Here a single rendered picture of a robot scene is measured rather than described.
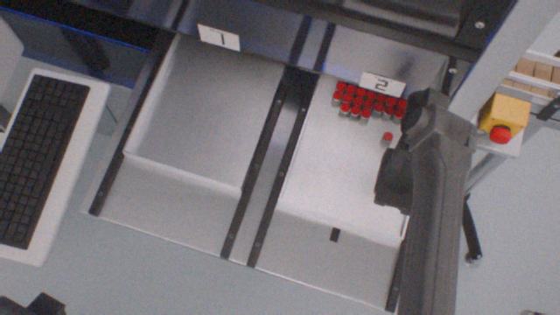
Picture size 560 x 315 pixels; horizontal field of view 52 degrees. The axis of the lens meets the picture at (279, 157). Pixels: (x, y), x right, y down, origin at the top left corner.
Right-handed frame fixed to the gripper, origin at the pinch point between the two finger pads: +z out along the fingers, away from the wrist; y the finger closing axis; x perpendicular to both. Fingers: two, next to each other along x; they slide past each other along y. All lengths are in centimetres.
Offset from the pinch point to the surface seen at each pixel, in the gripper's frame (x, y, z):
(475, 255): -46, 40, 94
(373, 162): 2.5, 17.3, 16.6
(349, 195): 5.5, 8.8, 18.1
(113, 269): 73, 3, 110
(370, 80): 8.2, 25.4, 0.7
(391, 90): 3.6, 25.6, 2.0
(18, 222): 72, -14, 29
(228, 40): 37.8, 26.0, 1.1
